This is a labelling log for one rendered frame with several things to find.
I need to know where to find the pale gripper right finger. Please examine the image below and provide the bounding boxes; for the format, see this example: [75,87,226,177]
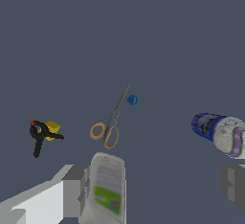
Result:
[219,165,245,215]

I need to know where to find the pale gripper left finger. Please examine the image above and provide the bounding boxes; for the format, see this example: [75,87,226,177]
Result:
[0,164,90,224]

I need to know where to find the white baseball with purple marks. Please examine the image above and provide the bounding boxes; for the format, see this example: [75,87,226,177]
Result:
[212,123,245,160]

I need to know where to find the black spring clamp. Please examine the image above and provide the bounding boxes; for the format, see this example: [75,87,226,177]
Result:
[29,120,65,159]

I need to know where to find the blue can with white lid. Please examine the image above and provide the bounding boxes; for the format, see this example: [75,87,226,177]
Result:
[190,112,245,143]

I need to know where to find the small blue marble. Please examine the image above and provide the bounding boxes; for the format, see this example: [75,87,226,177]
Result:
[126,94,139,106]

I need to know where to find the orange handled scissors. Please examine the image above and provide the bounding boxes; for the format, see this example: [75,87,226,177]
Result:
[89,83,132,150]

